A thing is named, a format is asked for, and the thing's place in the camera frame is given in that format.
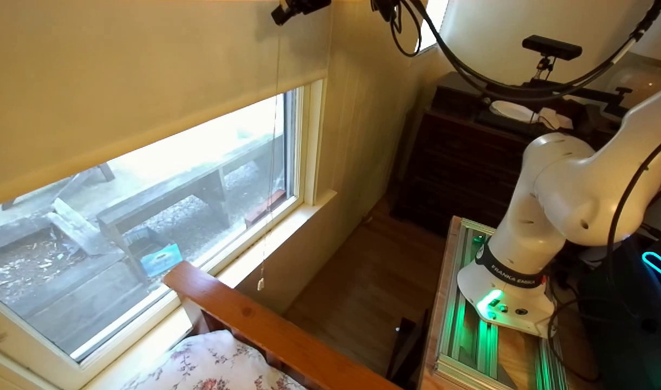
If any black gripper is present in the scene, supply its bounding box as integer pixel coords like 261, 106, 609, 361
271, 0, 333, 26

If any cream roller blind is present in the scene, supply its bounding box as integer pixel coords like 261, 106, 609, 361
0, 0, 333, 205

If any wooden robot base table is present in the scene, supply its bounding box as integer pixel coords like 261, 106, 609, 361
418, 217, 570, 390

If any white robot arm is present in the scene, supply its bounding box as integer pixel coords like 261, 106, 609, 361
457, 91, 661, 338

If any dark wooden dresser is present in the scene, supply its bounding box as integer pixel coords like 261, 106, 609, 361
391, 70, 621, 238

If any white object on dresser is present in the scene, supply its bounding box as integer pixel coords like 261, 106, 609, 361
491, 101, 573, 131

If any floral bedding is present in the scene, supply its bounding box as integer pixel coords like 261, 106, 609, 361
121, 329, 305, 390

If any black computer with neon light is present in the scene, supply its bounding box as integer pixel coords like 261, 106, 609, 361
579, 236, 661, 390

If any black camera on stand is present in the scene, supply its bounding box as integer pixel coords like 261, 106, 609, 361
523, 36, 583, 81

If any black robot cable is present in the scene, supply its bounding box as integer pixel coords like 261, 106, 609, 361
370, 0, 661, 96

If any wooden bed frame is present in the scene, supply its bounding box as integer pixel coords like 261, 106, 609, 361
163, 262, 396, 390

